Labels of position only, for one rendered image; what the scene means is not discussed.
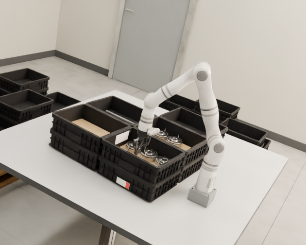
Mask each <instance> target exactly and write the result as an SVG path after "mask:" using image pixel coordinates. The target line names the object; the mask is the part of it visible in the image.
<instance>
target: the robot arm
mask: <svg viewBox="0 0 306 245"><path fill-rule="evenodd" d="M193 81H195V83H196V86H197V89H198V93H199V103H200V109H201V114H202V118H203V122H204V125H205V129H206V139H207V145H208V147H209V151H208V154H207V155H205V156H204V159H203V162H202V166H201V169H200V172H199V176H198V179H197V182H196V186H195V188H196V189H197V190H199V191H200V192H203V193H206V194H208V193H209V192H211V191H212V190H213V187H214V184H215V181H216V178H217V177H216V173H217V170H218V167H219V164H220V162H221V161H222V159H223V156H224V153H225V150H226V143H225V141H224V139H223V138H222V136H221V133H220V130H219V124H218V123H219V110H218V105H217V101H216V98H215V96H214V93H213V90H212V83H211V67H210V65H209V64H208V63H207V62H199V63H197V64H196V65H195V66H193V67H192V68H191V69H190V70H188V71H187V72H186V73H184V74H183V75H181V76H180V77H178V78H177V79H175V80H173V81H171V82H170V83H168V84H166V85H164V86H163V87H161V88H160V89H159V90H158V91H157V92H155V93H152V92H151V93H148V94H147V95H146V97H145V99H144V108H143V111H142V113H141V118H140V121H139V125H138V129H137V134H138V137H137V139H133V148H134V149H135V151H134V154H135V155H136V156H137V155H138V151H139V148H140V147H141V146H142V147H141V152H143V153H144V152H145V148H146V146H147V145H149V143H150V140H151V137H152V135H154V134H157V133H159V130H160V129H159V128H153V127H152V125H153V118H154V112H155V109H156V106H158V105H159V104H161V103H162V102H163V101H165V100H166V99H168V98H170V97H172V96H173V95H175V94H177V93H178V92H180V91H181V90H182V89H183V88H184V87H186V86H187V85H188V84H190V83H191V82H193ZM147 141H148V142H147ZM138 143H139V144H138ZM137 145H138V147H137Z"/></svg>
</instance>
